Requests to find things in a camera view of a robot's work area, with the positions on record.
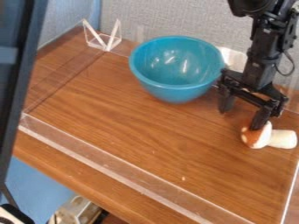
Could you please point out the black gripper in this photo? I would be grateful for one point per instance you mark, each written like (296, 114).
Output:
(268, 96)

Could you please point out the brown white plush mushroom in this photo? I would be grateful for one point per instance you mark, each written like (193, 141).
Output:
(278, 138)

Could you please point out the dark robot arm link foreground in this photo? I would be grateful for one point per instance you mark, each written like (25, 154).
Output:
(22, 18)

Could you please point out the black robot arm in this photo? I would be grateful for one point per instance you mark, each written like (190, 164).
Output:
(273, 37)

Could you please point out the blue bowl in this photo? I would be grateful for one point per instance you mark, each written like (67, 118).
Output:
(177, 67)

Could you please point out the clear acrylic back barrier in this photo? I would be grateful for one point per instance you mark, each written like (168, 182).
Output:
(236, 61)

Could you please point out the clear acrylic barrier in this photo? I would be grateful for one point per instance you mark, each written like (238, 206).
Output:
(158, 189)
(236, 61)

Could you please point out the clear acrylic front barrier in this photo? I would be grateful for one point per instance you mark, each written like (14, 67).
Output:
(158, 189)

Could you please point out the grey metal box under table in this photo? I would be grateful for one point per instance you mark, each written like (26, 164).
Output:
(77, 211)

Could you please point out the clear acrylic corner bracket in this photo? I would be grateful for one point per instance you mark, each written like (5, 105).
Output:
(102, 41)

